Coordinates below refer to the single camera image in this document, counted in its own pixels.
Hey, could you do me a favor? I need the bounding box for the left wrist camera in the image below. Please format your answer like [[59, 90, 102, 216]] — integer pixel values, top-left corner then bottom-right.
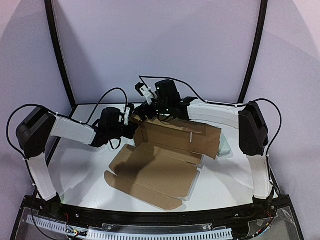
[[121, 103, 135, 126]]

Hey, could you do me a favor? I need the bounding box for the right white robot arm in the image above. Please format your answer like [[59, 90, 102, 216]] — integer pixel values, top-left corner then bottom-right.
[[135, 76, 274, 201]]

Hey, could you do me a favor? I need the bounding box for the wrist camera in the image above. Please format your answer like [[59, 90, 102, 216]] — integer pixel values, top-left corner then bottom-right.
[[121, 103, 135, 126], [135, 82, 155, 105]]

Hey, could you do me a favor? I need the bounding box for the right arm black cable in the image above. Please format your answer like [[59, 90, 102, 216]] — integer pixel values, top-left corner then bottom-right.
[[138, 75, 283, 156]]

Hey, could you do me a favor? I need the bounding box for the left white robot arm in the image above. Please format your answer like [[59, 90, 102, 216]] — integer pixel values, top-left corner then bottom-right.
[[16, 103, 138, 202]]

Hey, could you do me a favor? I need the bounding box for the pale green rectangular block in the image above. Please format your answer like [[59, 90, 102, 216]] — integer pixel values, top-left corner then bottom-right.
[[217, 133, 231, 157]]

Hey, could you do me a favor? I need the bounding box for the black enclosure frame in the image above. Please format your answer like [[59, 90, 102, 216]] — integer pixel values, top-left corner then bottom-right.
[[44, 0, 268, 112]]

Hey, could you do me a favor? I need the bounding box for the white slotted cable duct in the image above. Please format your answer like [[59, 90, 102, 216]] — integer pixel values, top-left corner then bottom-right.
[[22, 214, 233, 240]]

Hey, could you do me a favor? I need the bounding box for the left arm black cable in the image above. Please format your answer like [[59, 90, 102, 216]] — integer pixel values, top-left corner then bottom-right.
[[6, 87, 130, 161]]

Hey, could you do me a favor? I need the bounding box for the brown cardboard paper box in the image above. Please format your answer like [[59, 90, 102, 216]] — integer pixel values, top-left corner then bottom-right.
[[104, 115, 222, 211]]

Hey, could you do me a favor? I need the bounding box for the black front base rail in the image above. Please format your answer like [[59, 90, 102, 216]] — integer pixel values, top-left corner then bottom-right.
[[14, 193, 305, 240]]

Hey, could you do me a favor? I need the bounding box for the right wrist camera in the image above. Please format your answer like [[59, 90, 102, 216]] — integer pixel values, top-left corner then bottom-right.
[[135, 82, 155, 105]]

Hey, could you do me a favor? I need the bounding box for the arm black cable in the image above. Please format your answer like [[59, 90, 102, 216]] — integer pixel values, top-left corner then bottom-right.
[[6, 87, 130, 161], [138, 75, 283, 156]]

